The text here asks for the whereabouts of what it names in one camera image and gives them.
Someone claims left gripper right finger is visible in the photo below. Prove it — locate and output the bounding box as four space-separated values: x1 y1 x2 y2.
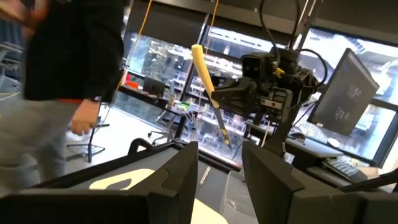
242 141 398 224

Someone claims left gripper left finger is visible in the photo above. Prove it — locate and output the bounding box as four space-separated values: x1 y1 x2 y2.
0 141 199 224

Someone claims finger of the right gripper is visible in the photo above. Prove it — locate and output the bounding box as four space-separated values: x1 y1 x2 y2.
210 77 259 117

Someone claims clear plastic bin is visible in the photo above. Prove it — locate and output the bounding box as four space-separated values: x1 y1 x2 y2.
218 170 261 224

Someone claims dark computer monitor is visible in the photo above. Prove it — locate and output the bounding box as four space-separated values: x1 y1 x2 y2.
307 47 381 137

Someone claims grey office chair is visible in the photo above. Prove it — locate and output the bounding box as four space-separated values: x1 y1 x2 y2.
147 110 178 147

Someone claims grey computer desk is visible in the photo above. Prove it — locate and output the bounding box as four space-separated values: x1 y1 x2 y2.
245 119 345 159

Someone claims white round puck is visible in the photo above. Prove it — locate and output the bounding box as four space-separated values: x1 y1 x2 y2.
326 137 342 149

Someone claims black keyboard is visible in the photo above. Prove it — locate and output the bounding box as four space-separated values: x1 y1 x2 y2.
321 157 371 184

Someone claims black box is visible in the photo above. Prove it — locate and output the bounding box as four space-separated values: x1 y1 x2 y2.
142 76 167 97

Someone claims long dark background table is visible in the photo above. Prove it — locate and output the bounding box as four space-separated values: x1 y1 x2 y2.
119 83 200 139

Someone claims black tripod stand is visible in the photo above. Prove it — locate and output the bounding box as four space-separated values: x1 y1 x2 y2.
66 123 111 163

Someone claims person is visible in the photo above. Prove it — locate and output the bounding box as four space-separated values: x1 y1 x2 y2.
0 0 128 195

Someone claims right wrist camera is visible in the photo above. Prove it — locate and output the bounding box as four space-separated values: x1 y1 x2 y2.
241 52 273 81

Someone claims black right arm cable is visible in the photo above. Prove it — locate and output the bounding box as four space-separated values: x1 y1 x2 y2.
259 0 329 94

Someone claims yellow hanging cord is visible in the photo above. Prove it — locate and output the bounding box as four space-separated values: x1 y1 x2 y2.
197 0 220 103

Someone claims black diagonal frame strut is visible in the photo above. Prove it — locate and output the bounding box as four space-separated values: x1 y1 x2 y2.
337 167 398 193

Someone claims yellow hanging cable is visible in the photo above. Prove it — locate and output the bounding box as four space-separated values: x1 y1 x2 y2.
101 0 154 125

